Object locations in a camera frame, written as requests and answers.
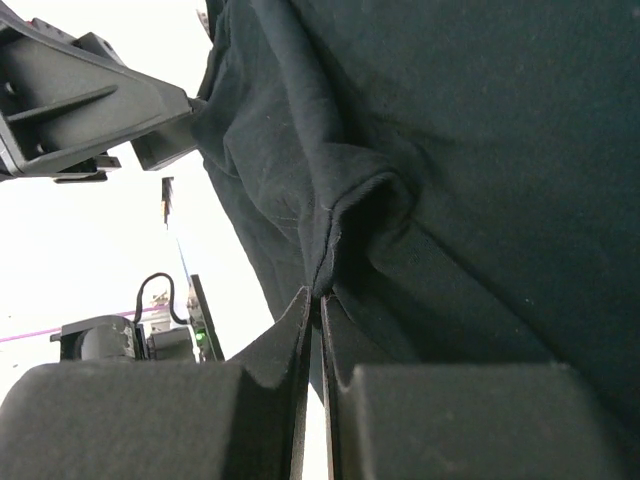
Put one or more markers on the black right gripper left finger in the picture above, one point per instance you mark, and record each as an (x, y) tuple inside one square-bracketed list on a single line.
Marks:
[(239, 419)]

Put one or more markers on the black t shirt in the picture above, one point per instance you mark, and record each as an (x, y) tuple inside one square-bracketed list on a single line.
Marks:
[(462, 175)]

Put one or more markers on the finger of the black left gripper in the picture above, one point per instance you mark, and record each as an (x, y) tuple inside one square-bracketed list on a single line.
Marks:
[(66, 101)]

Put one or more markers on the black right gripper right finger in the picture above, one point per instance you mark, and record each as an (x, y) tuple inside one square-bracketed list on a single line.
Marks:
[(387, 420)]

